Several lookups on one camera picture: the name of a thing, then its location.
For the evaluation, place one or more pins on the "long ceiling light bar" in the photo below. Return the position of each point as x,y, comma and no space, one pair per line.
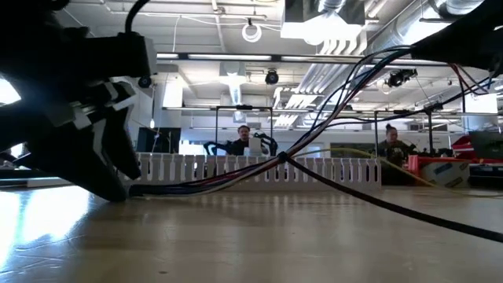
236,57

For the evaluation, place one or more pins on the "silver ventilation duct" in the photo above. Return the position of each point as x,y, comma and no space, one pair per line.
397,31

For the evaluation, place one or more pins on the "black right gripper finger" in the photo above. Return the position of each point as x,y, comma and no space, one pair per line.
463,39

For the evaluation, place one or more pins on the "black background robot arms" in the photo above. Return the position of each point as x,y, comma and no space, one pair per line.
269,142

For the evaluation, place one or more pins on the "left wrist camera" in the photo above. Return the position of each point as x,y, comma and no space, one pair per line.
118,55

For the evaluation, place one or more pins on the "person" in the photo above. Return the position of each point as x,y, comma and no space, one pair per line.
393,147
240,145

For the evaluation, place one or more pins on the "black ceiling spotlight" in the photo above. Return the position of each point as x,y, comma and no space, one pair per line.
144,81
272,78

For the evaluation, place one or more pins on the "red and black tool box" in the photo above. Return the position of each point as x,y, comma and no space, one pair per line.
485,145

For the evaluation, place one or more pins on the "black overhead rig camera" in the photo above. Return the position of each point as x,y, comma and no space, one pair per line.
401,78

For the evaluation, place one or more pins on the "orange plastic tool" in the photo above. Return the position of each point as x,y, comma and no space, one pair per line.
412,162

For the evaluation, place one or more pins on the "black monitor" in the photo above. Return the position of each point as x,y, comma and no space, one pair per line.
157,140

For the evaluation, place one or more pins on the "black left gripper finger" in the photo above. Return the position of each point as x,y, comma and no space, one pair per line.
122,141
78,165

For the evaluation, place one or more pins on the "white box with blue tape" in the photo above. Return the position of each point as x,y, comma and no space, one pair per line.
444,175

